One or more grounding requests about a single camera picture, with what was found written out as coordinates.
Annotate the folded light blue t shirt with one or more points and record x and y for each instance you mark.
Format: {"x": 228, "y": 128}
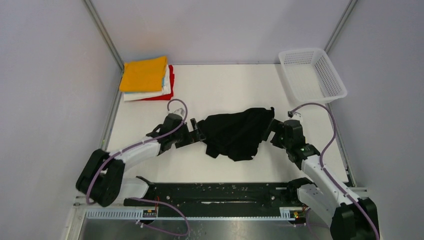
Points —
{"x": 165, "y": 78}

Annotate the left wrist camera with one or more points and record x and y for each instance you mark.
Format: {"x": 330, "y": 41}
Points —
{"x": 180, "y": 112}

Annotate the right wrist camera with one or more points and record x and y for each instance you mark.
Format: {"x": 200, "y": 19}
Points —
{"x": 293, "y": 115}

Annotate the black t shirt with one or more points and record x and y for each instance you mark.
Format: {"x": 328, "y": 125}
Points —
{"x": 236, "y": 135}

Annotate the folded orange t shirt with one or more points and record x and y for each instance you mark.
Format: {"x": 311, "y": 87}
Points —
{"x": 144, "y": 75}

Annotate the right controller box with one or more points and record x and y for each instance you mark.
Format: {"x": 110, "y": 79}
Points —
{"x": 297, "y": 214}

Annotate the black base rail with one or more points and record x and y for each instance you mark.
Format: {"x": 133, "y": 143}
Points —
{"x": 215, "y": 200}

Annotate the aluminium frame post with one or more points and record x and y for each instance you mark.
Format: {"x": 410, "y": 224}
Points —
{"x": 104, "y": 33}
{"x": 340, "y": 25}

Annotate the folded red t shirt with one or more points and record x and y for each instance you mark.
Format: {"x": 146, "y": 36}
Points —
{"x": 168, "y": 90}

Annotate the left aluminium frame post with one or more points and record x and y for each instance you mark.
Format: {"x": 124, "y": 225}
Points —
{"x": 104, "y": 33}

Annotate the white plastic basket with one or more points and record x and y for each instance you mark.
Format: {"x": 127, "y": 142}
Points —
{"x": 309, "y": 76}

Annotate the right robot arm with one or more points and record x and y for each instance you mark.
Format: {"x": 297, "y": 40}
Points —
{"x": 348, "y": 216}

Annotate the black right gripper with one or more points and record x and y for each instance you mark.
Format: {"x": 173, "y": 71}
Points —
{"x": 274, "y": 125}

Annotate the right aluminium frame post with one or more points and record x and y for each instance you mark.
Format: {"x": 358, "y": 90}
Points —
{"x": 340, "y": 25}

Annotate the folded white t shirt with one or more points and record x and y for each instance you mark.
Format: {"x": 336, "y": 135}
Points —
{"x": 138, "y": 96}

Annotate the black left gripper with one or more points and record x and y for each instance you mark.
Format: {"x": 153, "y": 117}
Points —
{"x": 190, "y": 138}

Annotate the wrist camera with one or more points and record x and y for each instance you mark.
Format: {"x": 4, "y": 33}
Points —
{"x": 293, "y": 115}
{"x": 180, "y": 112}

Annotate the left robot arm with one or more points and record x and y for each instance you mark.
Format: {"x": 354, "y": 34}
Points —
{"x": 102, "y": 178}

